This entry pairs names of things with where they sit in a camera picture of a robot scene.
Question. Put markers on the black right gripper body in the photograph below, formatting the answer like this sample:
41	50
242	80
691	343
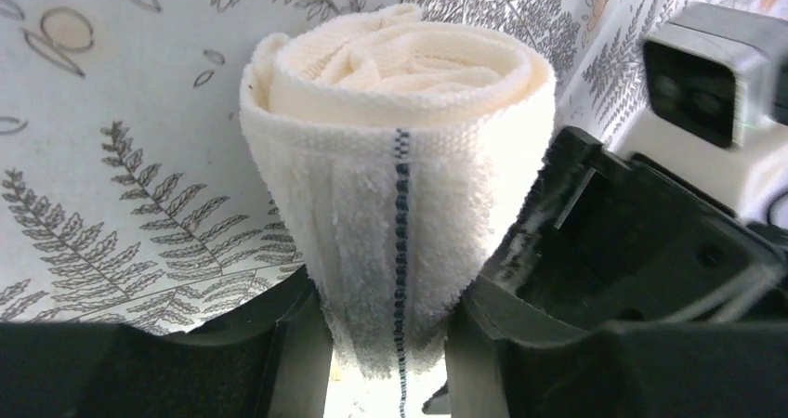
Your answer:
599	238

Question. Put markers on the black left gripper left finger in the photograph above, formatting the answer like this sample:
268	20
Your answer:
270	357

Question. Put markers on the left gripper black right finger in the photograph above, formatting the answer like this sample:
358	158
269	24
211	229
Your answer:
506	358

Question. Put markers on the cream terry towel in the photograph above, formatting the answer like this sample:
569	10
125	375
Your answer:
398	152

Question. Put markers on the floral patterned table mat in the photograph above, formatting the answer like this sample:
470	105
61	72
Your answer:
129	194

